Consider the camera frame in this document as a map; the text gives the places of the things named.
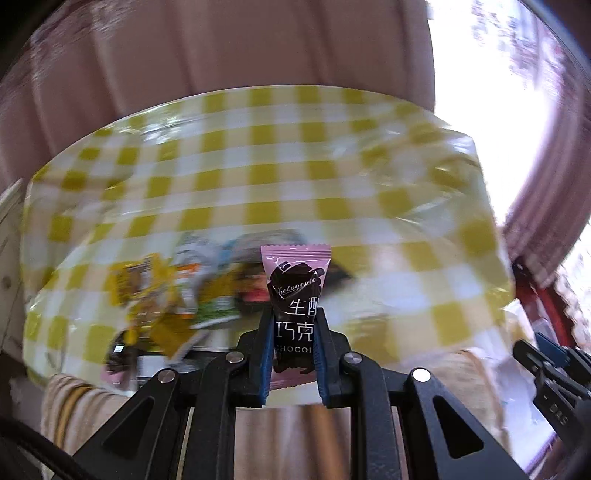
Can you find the bright window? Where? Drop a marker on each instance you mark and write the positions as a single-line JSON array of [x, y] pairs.
[[485, 101]]

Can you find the yellow green snack packet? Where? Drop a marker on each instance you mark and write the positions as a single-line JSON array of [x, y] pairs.
[[173, 334]]

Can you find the pink chocolate packet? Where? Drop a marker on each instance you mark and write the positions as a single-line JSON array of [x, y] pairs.
[[295, 286]]

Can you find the yellow checked tablecloth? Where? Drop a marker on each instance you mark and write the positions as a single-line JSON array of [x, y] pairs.
[[286, 175]]

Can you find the white orange snack packet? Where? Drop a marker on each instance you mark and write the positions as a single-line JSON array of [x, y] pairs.
[[210, 302]]

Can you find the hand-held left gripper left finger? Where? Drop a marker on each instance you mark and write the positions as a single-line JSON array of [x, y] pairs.
[[264, 364]]

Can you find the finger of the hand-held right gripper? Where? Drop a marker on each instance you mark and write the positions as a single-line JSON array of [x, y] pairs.
[[551, 348], [556, 399]]

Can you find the white green snack packet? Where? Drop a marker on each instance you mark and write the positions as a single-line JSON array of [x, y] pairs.
[[203, 249]]

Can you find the red chair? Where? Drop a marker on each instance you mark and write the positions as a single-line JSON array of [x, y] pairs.
[[538, 295]]

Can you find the pink curtain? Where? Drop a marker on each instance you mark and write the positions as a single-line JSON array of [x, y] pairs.
[[221, 50]]

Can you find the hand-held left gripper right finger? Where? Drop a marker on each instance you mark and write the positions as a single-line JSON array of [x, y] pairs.
[[322, 369]]

